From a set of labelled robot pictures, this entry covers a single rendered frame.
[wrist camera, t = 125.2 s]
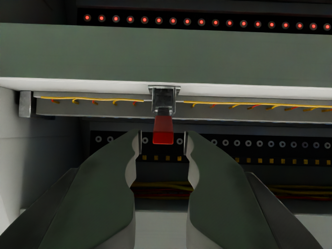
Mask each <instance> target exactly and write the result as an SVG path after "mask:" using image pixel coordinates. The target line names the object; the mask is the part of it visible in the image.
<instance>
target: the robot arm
mask: <svg viewBox="0 0 332 249"><path fill-rule="evenodd" d="M141 150H142V130H138V129H132V130H130V131H129V132H127V133H125V134H123V135H122V136H120V137H118V138H117V139H115V140H113V141H112V142H110V143H108V144H107V145H105V146H103V147H102V148H100V149H99V150H98V151H96V152H95V153H94V154H92V155H91V156H90V157H89V158H87V159H86V160H85V161H84V162H83V163H82V164H81V165H80V166H79V167H78V168H70V169H69V170H68V171H67V172H66V173H65V174H64V175H63V176H62V177H60V178H59V179H58V180H57V181H56V182H55V183H54V184H53V185H52V186H51V187H50V188H49V189H48V190H46V191H45V192H44V193H43V194H42V195H41V196H40V197H39V198H38V199H37V200H36V201H35V202H34V203H32V204H31V205H30V206H29V207H28V208H27V209H26V210H25V211H24V212H23V213H22V214H21V215H20V216H19V217H18V218H16V219H15V220H14V221H13V222H12V223H11V224H10V225H9V226H8V227H7V229H6V230H5V231H4V232H3V233H2V234H1V235H0V249H134V245H135V227H136V221H135V204H134V193H133V192H132V191H131V189H130V186H131V185H132V183H133V182H134V181H135V179H136V163H135V160H136V158H137V157H138V156H139V154H141ZM184 155H186V157H187V158H188V160H189V161H190V163H189V172H188V181H189V182H190V183H191V185H192V187H193V189H194V191H193V192H192V193H191V194H190V197H189V205H188V213H187V221H186V248H187V249H323V248H322V246H321V245H320V244H319V243H318V241H317V240H316V239H315V238H314V237H313V235H312V234H311V233H310V232H309V231H308V230H307V229H306V227H305V226H304V225H303V224H302V223H301V222H300V221H299V220H298V219H297V218H296V217H295V216H294V215H293V214H292V213H291V212H290V211H289V210H288V208H287V207H286V206H285V205H284V204H283V203H282V202H281V201H280V200H279V199H278V198H277V197H276V196H275V195H274V194H273V193H272V192H271V191H270V190H269V189H268V188H267V187H266V186H265V185H264V184H263V183H262V181H261V180H260V179H259V178H258V177H257V176H256V175H255V174H254V173H253V172H246V171H245V170H244V169H243V168H242V167H241V166H240V165H239V164H238V163H237V162H236V161H235V160H234V159H233V158H232V157H230V156H229V155H228V154H227V153H226V152H224V151H223V150H222V149H220V148H219V147H217V146H216V145H214V144H213V143H211V142H210V141H208V140H207V139H205V138H204V137H202V136H201V135H199V134H198V133H196V132H195V131H191V130H189V131H185V133H184Z"/></svg>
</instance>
